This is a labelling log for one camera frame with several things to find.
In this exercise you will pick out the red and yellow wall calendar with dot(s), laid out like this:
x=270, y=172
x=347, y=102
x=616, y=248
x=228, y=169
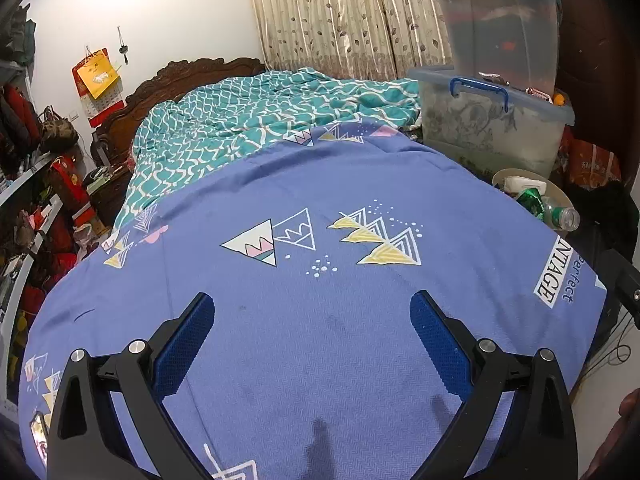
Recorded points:
x=97, y=80

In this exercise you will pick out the brown handbag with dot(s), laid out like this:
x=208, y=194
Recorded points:
x=57, y=132

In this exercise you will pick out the beige waste bin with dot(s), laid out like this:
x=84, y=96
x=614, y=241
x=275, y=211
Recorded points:
x=502, y=177

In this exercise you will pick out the cluttered metal shelf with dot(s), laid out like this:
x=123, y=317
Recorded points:
x=20, y=185

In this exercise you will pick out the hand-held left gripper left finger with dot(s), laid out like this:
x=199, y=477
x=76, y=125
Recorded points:
x=185, y=340

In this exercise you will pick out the red gift box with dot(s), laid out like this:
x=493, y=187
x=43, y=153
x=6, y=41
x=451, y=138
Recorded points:
x=67, y=182

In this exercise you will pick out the blue printed bedsheet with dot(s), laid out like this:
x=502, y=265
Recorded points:
x=310, y=310

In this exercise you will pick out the teal patterned quilt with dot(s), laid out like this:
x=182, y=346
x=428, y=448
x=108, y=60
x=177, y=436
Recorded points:
x=240, y=110

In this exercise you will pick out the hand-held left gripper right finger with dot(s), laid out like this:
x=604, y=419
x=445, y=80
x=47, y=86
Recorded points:
x=440, y=340

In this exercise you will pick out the clear bin with teal lid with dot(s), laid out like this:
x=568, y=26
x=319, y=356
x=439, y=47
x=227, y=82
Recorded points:
x=500, y=30

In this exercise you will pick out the red plastic bag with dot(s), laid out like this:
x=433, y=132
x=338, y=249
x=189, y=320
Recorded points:
x=592, y=160

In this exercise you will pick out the carved wooden headboard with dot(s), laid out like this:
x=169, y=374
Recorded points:
x=145, y=90

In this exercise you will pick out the dark wooden nightstand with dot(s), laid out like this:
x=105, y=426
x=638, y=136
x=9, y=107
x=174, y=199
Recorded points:
x=107, y=190

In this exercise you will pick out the beige leaf-print curtain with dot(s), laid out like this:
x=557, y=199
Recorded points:
x=345, y=15

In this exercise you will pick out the hanging keys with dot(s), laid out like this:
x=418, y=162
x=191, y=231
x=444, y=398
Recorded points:
x=123, y=50

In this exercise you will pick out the green foil wrapper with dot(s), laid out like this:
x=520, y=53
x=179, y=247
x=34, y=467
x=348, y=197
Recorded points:
x=531, y=201

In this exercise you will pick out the clear bottle with green label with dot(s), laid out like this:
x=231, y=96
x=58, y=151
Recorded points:
x=562, y=216

